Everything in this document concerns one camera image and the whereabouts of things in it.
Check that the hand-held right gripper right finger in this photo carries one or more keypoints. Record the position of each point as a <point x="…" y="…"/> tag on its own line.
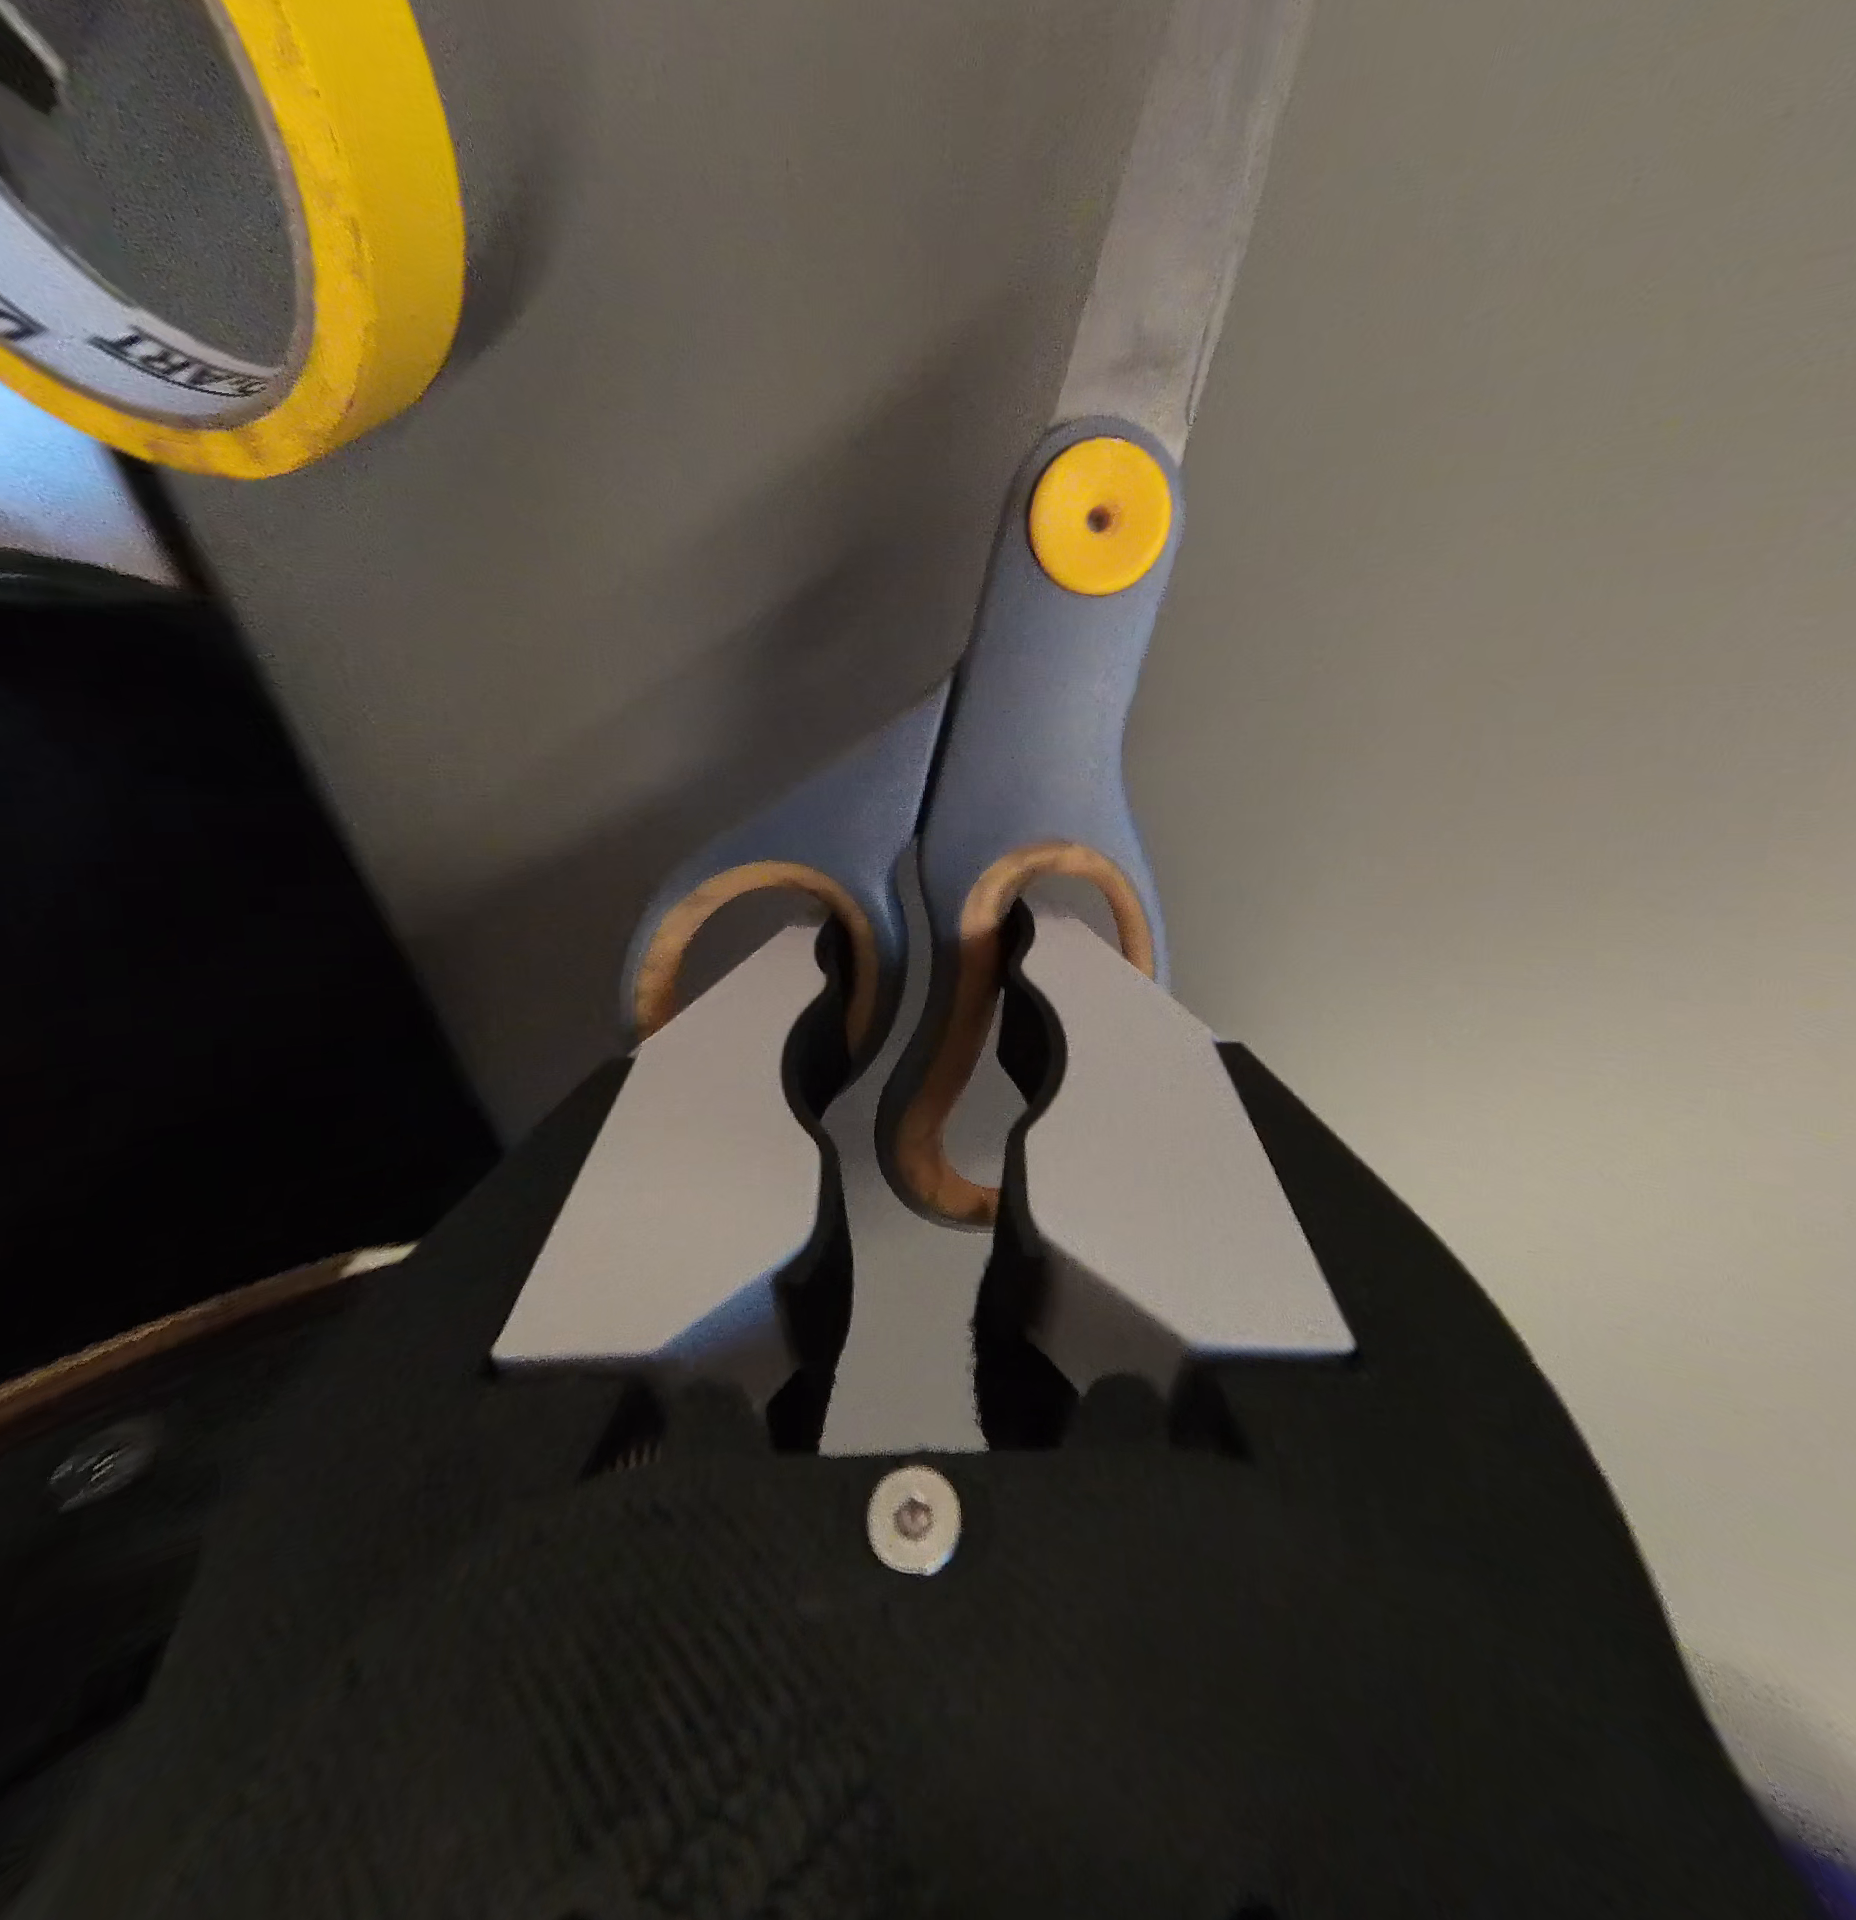
<point x="1181" y="1200"/>

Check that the person's black jacket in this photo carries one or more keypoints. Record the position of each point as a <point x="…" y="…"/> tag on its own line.
<point x="148" y="973"/>

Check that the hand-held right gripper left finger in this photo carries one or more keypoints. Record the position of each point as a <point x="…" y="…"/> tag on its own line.
<point x="658" y="1200"/>

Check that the yellow tape roll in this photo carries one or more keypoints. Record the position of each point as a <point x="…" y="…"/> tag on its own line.
<point x="373" y="226"/>

